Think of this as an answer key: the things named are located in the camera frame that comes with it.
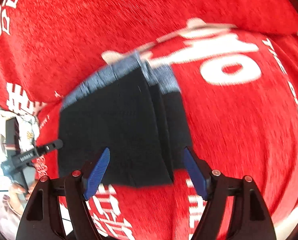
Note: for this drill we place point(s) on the dark navy pants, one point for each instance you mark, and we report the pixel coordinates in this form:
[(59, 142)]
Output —
[(114, 130)]

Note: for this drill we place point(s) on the white patterned cloth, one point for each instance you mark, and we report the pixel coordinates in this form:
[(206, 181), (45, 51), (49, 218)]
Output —
[(24, 127)]

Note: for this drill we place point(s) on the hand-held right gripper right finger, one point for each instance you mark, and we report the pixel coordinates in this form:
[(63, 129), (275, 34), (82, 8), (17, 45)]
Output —
[(195, 173)]

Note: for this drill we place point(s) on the person's left hand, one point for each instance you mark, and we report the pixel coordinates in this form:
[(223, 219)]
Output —
[(20, 189)]

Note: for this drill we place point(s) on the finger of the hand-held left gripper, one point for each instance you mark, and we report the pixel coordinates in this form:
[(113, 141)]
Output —
[(51, 145)]

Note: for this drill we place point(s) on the person's left forearm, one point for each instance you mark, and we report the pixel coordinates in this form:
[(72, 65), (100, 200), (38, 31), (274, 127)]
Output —
[(7, 216)]

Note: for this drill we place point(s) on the red printed blanket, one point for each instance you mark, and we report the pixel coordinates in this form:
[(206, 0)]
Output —
[(226, 130)]

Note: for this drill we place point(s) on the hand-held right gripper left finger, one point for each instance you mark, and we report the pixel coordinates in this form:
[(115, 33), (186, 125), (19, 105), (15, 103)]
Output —
[(97, 175)]

